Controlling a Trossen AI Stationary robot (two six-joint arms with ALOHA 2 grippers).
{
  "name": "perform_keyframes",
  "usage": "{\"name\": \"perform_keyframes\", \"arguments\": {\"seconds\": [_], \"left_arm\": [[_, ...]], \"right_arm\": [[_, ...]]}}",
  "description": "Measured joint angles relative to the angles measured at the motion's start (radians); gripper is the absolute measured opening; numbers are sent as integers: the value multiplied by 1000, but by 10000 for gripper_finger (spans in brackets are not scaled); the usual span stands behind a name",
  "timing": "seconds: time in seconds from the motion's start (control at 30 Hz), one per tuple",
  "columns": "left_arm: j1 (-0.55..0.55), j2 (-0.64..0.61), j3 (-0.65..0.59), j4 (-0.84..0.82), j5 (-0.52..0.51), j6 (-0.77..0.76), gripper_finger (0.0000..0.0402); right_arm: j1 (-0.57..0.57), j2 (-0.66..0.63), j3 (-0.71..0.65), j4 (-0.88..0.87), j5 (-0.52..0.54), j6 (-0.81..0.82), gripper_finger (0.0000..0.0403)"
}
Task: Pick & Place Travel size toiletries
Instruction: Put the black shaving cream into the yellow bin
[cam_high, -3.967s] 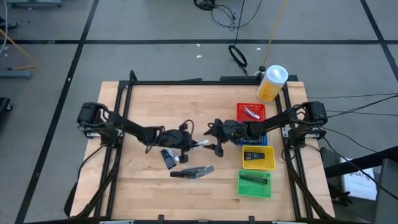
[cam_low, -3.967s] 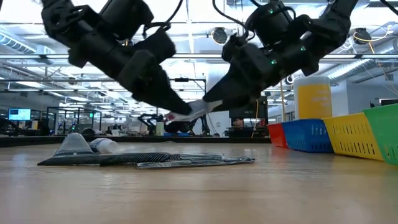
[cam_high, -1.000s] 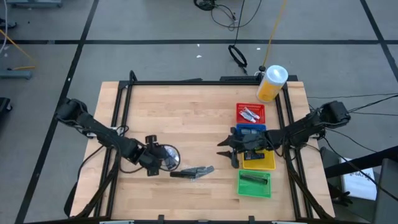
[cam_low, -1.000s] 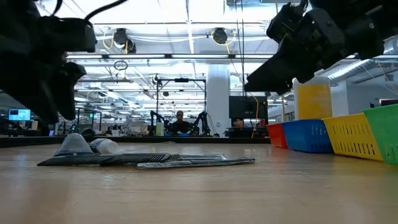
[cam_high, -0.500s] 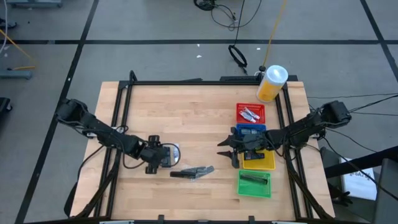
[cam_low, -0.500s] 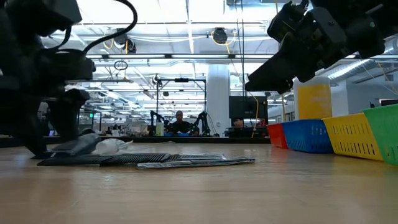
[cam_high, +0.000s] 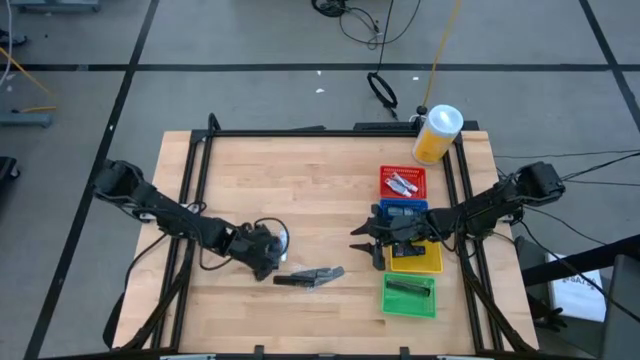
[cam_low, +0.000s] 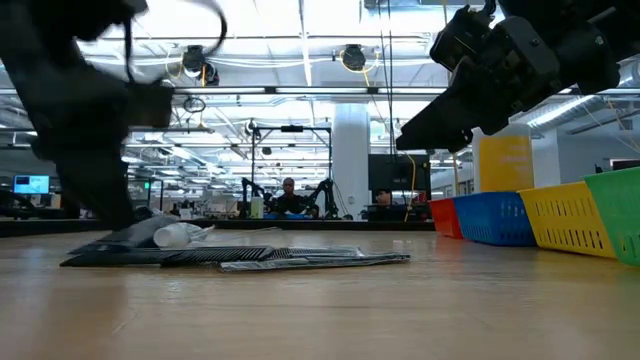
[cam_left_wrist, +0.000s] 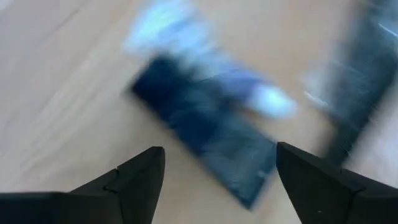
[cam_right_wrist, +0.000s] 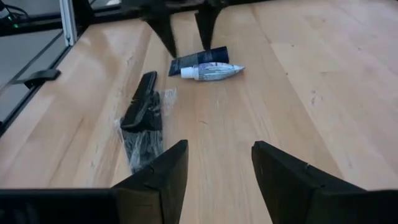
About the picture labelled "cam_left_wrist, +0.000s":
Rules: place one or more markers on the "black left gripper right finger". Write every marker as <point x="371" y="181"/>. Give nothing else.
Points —
<point x="323" y="193"/>

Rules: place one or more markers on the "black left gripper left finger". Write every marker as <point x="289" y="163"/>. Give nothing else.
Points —
<point x="124" y="193"/>

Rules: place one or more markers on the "dark blue packet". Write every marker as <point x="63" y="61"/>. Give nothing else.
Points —
<point x="199" y="121"/>

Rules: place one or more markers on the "white cap purple bottle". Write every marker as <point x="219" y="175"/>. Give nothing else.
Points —
<point x="236" y="84"/>

